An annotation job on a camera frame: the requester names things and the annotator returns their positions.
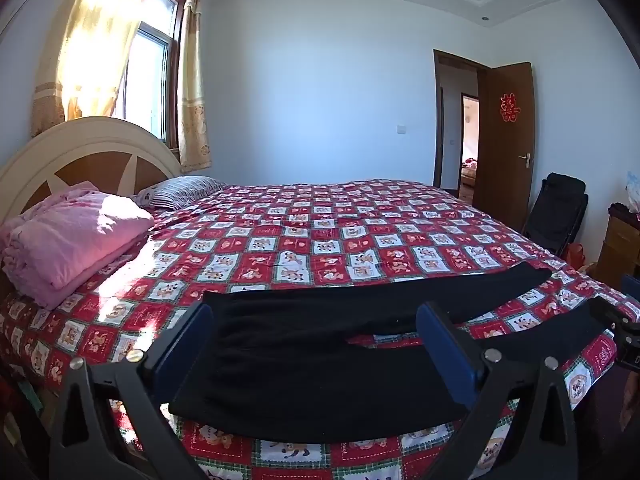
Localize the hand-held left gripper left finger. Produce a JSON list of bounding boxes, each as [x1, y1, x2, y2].
[[48, 301, 216, 480]]

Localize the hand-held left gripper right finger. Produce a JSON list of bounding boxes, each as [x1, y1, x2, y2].
[[415, 301, 581, 480]]

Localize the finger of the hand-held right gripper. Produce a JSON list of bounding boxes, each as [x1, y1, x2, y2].
[[590, 296, 632, 333]]

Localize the black pants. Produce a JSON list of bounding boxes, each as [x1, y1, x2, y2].
[[168, 261, 618, 443]]

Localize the brown cardboard box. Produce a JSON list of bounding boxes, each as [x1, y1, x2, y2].
[[595, 202, 640, 278]]

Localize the black folding chair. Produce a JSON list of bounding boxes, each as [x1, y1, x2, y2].
[[522, 172, 588, 261]]

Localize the red patchwork printed bedspread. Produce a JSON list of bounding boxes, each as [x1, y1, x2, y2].
[[0, 178, 640, 480]]

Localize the folded pink blanket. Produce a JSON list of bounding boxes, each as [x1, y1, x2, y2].
[[0, 183, 156, 311]]

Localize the striped pillow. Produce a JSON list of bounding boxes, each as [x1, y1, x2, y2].
[[134, 175, 228, 211]]

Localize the brown wooden door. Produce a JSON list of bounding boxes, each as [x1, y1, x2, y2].
[[472, 62, 537, 233]]

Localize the cream and brown headboard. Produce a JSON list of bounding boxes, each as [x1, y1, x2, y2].
[[0, 116, 183, 221]]

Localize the narrow yellow patterned curtain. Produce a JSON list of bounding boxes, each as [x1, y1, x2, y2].
[[177, 0, 213, 173]]

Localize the window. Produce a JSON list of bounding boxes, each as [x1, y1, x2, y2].
[[112, 0, 186, 148]]

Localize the wide yellow patterned curtain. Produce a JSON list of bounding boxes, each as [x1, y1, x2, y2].
[[31, 0, 166, 138]]

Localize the brown door frame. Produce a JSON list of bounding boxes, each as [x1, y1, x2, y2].
[[432, 49, 488, 191]]

